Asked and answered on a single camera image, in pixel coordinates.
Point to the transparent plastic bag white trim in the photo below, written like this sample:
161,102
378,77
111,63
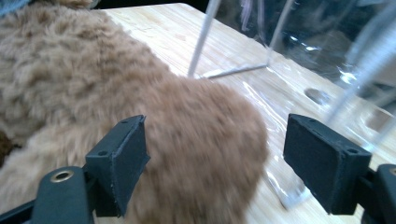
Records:
311,46

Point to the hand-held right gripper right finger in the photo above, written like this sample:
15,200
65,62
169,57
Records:
323,161

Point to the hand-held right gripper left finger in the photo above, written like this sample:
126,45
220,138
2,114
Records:
120,161

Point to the brown teddy bear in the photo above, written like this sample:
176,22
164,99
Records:
93,93

